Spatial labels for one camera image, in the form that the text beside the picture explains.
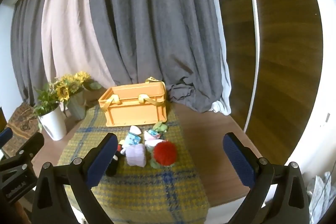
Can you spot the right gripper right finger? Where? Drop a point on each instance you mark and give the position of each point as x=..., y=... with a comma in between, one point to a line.
x=290, y=201

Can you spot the mickey mouse plush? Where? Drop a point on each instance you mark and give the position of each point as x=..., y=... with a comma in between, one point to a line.
x=112, y=167

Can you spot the orange plastic crate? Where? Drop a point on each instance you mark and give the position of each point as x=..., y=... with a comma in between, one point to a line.
x=135, y=104

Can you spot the grey curtain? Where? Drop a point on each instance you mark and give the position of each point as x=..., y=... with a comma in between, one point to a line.
x=179, y=42

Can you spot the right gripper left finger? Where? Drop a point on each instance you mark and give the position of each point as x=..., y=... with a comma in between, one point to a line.
x=51, y=204

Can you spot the yellow blue plaid mat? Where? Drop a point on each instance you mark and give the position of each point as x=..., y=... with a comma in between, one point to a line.
x=172, y=194

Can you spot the red fluffy pompom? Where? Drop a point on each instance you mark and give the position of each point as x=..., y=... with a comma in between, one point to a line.
x=164, y=155

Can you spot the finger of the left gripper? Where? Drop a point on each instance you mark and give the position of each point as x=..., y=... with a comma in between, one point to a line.
x=5, y=136
x=30, y=149

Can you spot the white sheer curtain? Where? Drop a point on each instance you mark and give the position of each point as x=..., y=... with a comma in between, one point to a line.
x=69, y=42

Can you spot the green leafy plant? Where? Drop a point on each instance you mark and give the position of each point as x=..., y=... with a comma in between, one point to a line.
x=47, y=100

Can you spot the green plush toy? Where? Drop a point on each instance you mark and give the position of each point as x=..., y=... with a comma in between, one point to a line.
x=160, y=127

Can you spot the sunflower bouquet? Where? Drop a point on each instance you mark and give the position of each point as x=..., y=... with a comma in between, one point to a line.
x=67, y=86

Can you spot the crumpled grey cloth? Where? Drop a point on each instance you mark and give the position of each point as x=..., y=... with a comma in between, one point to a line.
x=321, y=194

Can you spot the lilac towel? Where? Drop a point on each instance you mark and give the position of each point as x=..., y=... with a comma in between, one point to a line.
x=136, y=155

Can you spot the grey green vase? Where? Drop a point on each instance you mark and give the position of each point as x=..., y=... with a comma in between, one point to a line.
x=77, y=106

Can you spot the patterned brown rug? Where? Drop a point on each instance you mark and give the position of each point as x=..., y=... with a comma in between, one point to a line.
x=24, y=123

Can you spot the white cloth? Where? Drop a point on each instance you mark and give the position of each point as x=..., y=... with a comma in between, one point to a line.
x=135, y=130

